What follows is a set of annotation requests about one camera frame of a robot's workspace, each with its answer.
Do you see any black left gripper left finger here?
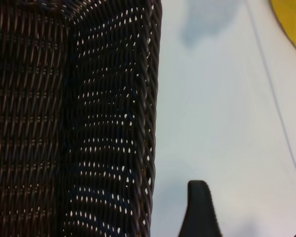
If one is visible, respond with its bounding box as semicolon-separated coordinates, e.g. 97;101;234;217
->
179;180;224;237

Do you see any dark brown wicker basket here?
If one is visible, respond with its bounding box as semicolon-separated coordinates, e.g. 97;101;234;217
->
0;0;163;237

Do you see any yellow banana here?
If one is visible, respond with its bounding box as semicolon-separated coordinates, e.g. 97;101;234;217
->
270;0;296;59

